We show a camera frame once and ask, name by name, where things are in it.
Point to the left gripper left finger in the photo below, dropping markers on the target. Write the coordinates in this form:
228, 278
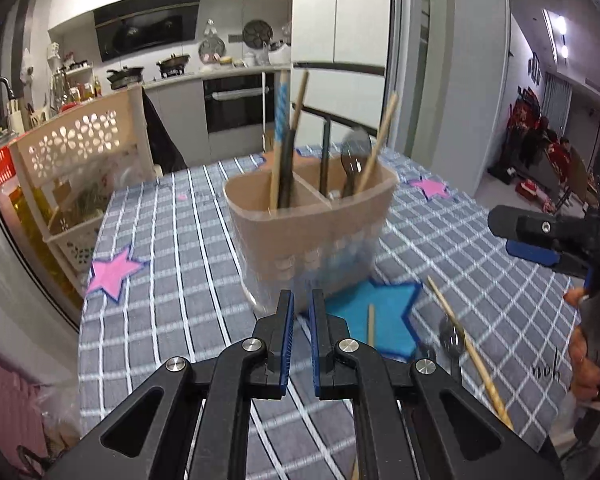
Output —
190, 420

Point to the red items on floor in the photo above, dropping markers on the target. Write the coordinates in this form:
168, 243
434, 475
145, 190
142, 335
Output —
543, 166

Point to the dark flat utensil handle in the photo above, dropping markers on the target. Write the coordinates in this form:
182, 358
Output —
324, 167

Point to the bamboo chopstick left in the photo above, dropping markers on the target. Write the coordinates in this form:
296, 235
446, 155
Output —
371, 323

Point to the blue patterned chopstick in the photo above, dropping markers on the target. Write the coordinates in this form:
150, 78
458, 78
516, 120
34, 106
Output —
281, 125

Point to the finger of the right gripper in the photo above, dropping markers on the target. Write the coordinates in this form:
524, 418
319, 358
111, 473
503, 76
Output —
555, 261

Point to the chopstick in holder right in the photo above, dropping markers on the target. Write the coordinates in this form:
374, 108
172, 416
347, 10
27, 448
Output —
380, 141

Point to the dark transparent spoon small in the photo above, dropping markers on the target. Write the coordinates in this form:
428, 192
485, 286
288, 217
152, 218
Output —
453, 344

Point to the black built-in oven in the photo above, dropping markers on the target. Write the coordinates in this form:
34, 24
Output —
239, 101

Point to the spoon in holder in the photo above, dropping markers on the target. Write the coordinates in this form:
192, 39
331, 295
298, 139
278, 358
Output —
355, 150

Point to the beige utensil holder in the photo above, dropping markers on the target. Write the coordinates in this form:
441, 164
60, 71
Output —
314, 243

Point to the person right hand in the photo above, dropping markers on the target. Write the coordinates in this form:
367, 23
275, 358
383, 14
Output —
585, 373

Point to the beige perforated storage cart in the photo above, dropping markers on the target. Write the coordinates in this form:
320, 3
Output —
69, 167

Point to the black pot on stove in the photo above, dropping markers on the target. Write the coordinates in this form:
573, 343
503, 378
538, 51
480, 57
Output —
173, 66

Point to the black range hood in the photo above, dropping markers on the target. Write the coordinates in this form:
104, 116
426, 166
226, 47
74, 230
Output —
128, 26

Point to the black wok on stove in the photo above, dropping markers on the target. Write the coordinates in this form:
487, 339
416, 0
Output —
122, 78

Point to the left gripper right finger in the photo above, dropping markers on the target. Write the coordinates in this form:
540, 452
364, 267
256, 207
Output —
413, 420

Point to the bamboo chopstick upper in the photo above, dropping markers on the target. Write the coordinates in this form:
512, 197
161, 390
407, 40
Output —
285, 179

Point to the long bamboo chopstick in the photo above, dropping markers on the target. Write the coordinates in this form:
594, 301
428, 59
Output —
488, 383

